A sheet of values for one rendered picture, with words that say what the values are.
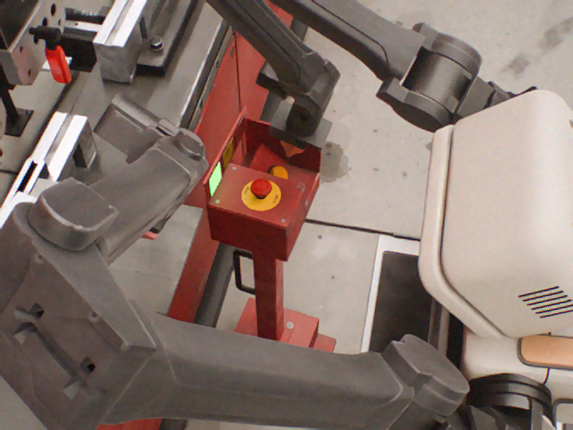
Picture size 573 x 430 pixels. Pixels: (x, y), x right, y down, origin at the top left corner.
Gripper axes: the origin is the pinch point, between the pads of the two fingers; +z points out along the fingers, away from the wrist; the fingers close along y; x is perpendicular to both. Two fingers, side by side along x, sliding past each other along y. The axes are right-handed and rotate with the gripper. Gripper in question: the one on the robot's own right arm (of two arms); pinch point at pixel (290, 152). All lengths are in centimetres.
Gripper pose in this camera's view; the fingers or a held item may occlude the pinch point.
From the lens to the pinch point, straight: 146.9
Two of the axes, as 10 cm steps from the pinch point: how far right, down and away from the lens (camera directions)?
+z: -2.3, 4.8, 8.4
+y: -9.1, -4.1, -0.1
